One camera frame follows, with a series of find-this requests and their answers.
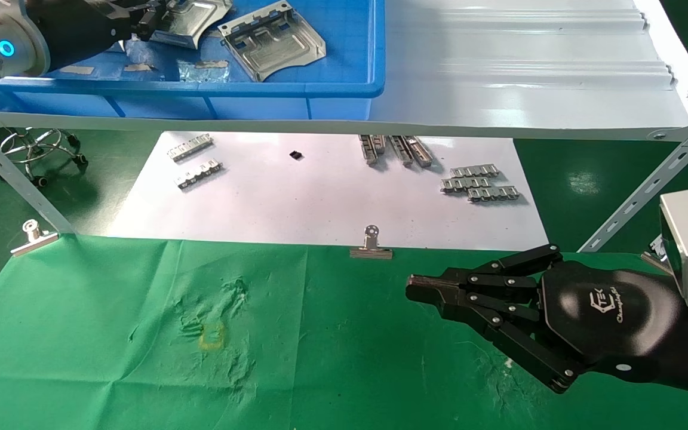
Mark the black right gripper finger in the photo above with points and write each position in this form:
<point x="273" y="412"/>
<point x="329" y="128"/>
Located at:
<point x="457" y="304"/>
<point x="439" y="283"/>

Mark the grey tape strip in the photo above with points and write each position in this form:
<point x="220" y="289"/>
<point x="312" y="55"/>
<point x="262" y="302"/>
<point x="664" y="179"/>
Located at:
<point x="76" y="69"/>
<point x="140" y="66"/>
<point x="211" y="64"/>

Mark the small notched metal strip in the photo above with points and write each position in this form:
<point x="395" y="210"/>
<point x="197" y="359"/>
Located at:
<point x="199" y="174"/>
<point x="493" y="194"/>
<point x="474" y="172"/>
<point x="463" y="185"/>
<point x="190" y="147"/>

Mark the silver binder clip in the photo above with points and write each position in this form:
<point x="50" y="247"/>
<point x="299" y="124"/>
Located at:
<point x="371" y="251"/>
<point x="33" y="240"/>

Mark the chrome stool base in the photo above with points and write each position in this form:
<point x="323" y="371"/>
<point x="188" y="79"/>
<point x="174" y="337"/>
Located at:
<point x="39" y="146"/>

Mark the tiny black clip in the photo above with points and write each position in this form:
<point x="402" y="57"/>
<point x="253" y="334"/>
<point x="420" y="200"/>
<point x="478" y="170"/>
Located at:
<point x="296" y="155"/>

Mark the clear plastic film scrap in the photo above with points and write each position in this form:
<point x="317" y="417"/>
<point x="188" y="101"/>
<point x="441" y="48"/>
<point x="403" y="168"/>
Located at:
<point x="200" y="74"/>

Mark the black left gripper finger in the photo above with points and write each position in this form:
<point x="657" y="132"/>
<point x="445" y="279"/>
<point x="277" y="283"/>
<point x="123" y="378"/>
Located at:
<point x="150" y="21"/>

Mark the white corrugated shelf sheet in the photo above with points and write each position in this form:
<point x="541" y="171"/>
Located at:
<point x="529" y="89"/>

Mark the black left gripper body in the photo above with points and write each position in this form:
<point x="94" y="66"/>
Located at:
<point x="81" y="24"/>

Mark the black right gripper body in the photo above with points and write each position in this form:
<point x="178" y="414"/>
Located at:
<point x="613" y="316"/>

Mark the short metal rail piece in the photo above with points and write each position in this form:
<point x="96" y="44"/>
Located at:
<point x="369" y="150"/>
<point x="420" y="151"/>
<point x="381" y="143"/>
<point x="401" y="150"/>

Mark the perforated white angle strut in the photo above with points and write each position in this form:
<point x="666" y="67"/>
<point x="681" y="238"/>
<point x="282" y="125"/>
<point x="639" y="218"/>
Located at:
<point x="21" y="179"/>
<point x="648" y="185"/>

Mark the white paper sheet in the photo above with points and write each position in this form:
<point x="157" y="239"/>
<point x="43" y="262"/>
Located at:
<point x="320" y="203"/>

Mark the blue plastic bin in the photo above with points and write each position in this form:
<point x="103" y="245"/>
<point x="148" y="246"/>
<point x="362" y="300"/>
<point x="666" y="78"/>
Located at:
<point x="344" y="60"/>

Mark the green cloth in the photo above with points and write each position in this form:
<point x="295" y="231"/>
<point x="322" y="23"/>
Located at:
<point x="260" y="358"/>

